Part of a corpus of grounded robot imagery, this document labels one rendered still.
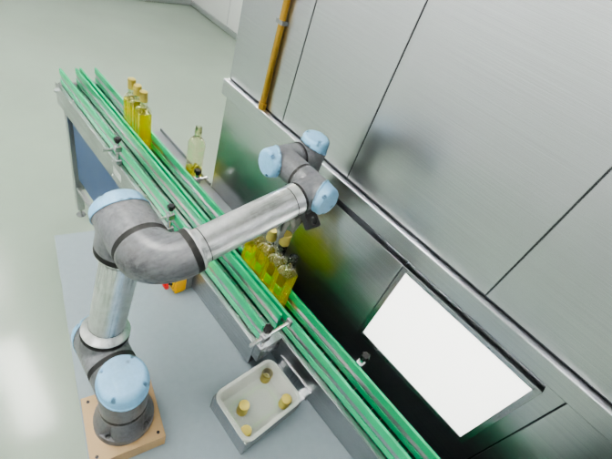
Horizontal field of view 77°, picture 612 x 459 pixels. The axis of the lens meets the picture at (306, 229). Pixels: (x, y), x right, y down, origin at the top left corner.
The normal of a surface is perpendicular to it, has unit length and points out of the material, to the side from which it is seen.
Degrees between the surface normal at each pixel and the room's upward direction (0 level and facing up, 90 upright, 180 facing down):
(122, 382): 7
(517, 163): 90
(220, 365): 0
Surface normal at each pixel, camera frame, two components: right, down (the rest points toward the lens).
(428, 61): -0.71, 0.29
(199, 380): 0.29, -0.71
